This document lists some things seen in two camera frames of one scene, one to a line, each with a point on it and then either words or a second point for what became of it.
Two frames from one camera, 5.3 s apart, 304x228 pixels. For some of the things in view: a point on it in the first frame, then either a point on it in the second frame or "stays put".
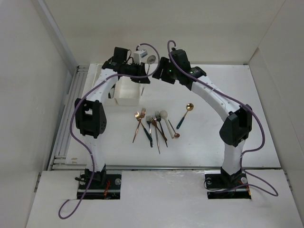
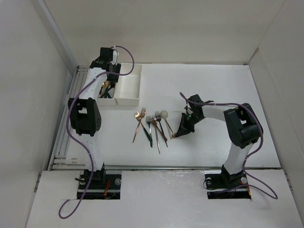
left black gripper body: (133, 70) to (115, 68)
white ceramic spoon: (164, 114) stays put
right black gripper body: (169, 74) to (188, 122)
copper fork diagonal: (154, 121) stays put
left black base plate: (110, 189) stays put
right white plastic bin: (127, 92) stays put
